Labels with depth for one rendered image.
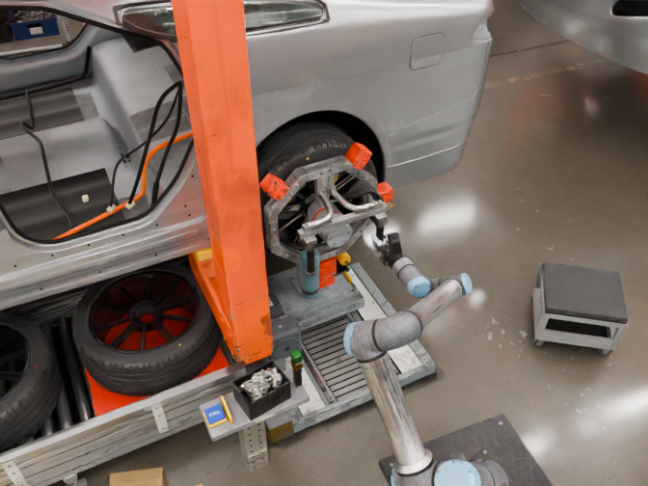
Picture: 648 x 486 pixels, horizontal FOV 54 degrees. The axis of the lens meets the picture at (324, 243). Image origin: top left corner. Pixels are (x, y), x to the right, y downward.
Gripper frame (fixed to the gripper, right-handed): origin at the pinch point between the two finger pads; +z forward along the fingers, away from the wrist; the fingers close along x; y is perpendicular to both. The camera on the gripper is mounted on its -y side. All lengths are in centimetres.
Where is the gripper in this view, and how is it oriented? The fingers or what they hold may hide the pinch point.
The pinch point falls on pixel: (377, 233)
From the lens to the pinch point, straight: 288.5
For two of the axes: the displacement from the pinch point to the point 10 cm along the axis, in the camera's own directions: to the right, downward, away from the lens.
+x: 9.0, -3.0, 3.3
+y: 0.0, 7.4, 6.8
